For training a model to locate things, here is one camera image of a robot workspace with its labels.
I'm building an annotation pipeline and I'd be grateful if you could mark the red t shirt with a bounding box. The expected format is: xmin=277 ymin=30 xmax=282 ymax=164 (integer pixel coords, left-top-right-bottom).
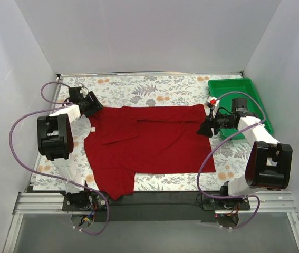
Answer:
xmin=84 ymin=104 xmax=215 ymax=199

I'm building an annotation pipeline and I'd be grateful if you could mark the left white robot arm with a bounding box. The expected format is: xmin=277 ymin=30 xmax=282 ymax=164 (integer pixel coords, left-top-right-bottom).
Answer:
xmin=37 ymin=87 xmax=103 ymax=211

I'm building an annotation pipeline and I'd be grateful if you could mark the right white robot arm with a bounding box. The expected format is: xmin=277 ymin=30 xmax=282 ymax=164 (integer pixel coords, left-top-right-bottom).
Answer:
xmin=197 ymin=95 xmax=293 ymax=210

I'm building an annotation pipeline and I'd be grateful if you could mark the floral patterned table mat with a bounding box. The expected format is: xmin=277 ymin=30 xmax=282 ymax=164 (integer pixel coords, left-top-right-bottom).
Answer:
xmin=31 ymin=74 xmax=251 ymax=191

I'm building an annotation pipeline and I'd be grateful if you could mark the green plastic tray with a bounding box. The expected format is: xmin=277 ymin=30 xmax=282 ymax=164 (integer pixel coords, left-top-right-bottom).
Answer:
xmin=208 ymin=78 xmax=274 ymax=135

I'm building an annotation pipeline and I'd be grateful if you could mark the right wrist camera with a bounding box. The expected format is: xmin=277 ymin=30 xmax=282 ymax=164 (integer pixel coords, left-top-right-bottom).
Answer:
xmin=206 ymin=96 xmax=220 ymax=118

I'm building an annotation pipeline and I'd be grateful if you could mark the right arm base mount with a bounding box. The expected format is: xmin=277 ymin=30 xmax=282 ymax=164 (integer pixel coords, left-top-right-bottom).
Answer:
xmin=196 ymin=193 xmax=250 ymax=227

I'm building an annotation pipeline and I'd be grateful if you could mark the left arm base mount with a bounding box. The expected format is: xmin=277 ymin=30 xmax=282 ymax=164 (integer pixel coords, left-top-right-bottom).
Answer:
xmin=62 ymin=191 xmax=107 ymax=228

